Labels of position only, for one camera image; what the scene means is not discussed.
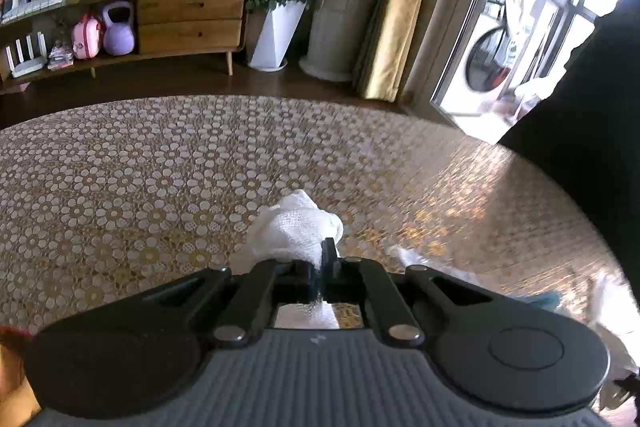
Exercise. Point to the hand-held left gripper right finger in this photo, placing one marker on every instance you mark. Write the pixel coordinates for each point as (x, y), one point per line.
(328, 257)

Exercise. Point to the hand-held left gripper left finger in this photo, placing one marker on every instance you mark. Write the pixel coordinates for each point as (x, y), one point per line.
(314, 283)

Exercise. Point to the white gauze cloth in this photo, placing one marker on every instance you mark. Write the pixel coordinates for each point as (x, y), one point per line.
(295, 227)

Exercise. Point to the white fluffy soft item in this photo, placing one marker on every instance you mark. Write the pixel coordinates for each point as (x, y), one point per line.
(612, 307)

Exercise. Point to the reddish brown soft item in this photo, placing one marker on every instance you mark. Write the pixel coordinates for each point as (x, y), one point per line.
(12, 372)

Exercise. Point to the floral lace tablecloth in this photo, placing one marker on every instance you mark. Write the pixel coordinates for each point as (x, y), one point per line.
(150, 187)

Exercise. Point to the teal cloth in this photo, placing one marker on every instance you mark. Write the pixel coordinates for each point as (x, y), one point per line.
(542, 302)

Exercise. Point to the white washing machine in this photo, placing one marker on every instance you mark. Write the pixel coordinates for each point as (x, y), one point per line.
(487, 57)

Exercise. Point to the yellow curtain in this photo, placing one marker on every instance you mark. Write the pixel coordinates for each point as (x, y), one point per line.
(400, 7)

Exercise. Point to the wooden sideboard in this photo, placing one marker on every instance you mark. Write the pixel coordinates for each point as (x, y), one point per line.
(190, 32)

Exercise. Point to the purple kettlebell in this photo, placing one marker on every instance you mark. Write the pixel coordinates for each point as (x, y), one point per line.
(119, 34)

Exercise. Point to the pink toy case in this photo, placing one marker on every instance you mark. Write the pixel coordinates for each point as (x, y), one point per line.
(88, 39)

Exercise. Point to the stack of books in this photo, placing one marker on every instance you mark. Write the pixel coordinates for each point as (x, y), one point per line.
(61, 59)

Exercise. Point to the white router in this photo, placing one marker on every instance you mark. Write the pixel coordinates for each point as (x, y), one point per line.
(27, 67)

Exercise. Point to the white keyboard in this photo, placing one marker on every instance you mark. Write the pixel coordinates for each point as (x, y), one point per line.
(32, 7)

